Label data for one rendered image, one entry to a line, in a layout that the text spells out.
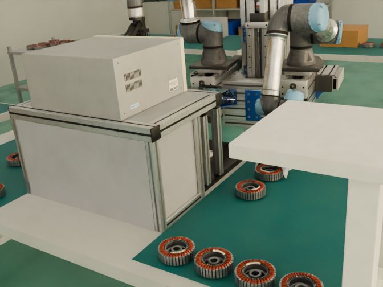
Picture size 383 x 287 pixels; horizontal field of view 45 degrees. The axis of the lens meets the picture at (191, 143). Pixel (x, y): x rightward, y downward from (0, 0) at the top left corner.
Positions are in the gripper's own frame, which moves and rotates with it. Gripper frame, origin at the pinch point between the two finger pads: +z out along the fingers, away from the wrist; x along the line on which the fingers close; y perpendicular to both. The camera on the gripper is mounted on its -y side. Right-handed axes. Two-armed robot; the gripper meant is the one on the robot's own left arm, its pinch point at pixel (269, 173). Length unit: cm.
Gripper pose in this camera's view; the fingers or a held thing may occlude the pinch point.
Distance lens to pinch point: 187.4
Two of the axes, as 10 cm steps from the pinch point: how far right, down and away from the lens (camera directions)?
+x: -7.2, -2.0, 6.6
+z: -2.8, 9.6, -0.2
